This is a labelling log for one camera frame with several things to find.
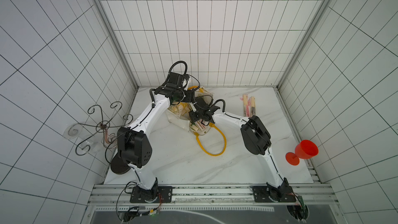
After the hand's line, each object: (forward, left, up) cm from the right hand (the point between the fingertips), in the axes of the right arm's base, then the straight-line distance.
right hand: (194, 108), depth 100 cm
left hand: (-4, +1, +15) cm, 16 cm away
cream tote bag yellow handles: (-12, +6, +12) cm, 18 cm away
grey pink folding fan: (+3, -40, -5) cm, 40 cm away
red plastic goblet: (-28, -57, +8) cm, 63 cm away
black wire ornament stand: (-28, +47, +15) cm, 57 cm away
